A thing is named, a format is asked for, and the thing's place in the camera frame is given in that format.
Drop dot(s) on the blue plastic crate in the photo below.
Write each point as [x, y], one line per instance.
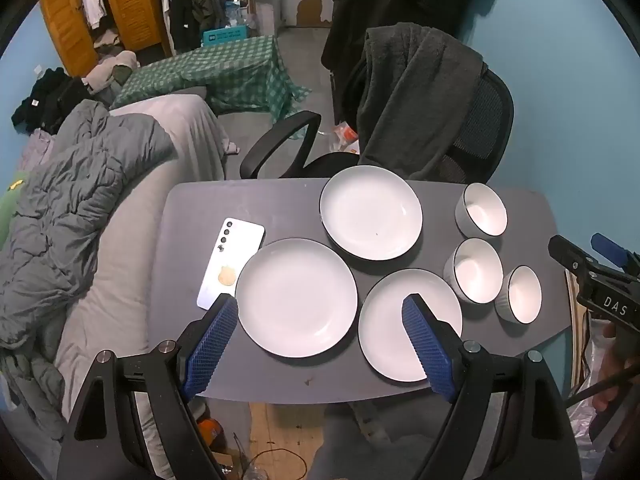
[225, 36]

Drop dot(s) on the white smartphone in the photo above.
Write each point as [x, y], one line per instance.
[230, 262]

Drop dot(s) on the grey quilt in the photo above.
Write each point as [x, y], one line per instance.
[65, 210]

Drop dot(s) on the clear plastic sheet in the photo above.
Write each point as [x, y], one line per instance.
[587, 440]

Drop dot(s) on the person's grey trouser leg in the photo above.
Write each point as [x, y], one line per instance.
[350, 440]

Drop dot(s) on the black hanging jacket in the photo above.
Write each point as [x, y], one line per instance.
[390, 0]

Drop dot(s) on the dark grey towel on chair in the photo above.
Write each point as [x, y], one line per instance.
[410, 100]

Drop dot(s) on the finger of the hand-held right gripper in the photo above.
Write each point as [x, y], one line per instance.
[607, 246]
[570, 255]

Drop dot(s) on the black office chair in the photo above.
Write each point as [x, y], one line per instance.
[490, 125]

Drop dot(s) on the clothes rack with dark clothes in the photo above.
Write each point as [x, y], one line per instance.
[195, 0]

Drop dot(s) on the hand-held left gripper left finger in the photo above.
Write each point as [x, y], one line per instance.
[215, 345]

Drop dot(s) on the person's right hand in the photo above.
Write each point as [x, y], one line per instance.
[607, 365]

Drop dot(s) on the pile of light clothes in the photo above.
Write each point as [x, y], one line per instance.
[110, 70]

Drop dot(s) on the small white bowl black rim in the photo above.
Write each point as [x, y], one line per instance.
[522, 294]

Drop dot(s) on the green checked cloth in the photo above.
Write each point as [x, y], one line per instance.
[230, 70]

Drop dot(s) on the wooden rack edge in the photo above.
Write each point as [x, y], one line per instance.
[575, 330]

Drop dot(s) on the white plate black rim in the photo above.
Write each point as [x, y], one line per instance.
[295, 297]
[385, 325]
[370, 210]

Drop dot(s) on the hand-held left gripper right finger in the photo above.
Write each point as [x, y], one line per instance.
[425, 345]

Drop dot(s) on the orange wooden wardrobe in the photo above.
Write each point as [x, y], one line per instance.
[130, 5]

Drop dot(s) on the orange packet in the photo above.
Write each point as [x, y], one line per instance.
[346, 135]

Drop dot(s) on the green pillow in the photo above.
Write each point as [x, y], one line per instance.
[7, 210]

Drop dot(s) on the pile of black clothes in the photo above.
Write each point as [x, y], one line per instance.
[45, 100]

